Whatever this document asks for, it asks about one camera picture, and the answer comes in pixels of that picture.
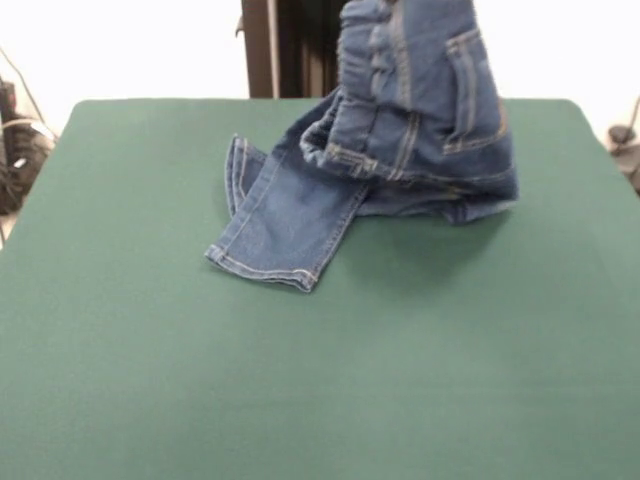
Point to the blue denim jeans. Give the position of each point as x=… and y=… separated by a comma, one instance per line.
x=430, y=100

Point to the dark green table cloth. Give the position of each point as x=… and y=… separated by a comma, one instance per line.
x=320, y=375

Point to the black upright stand column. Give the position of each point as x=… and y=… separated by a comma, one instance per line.
x=300, y=50

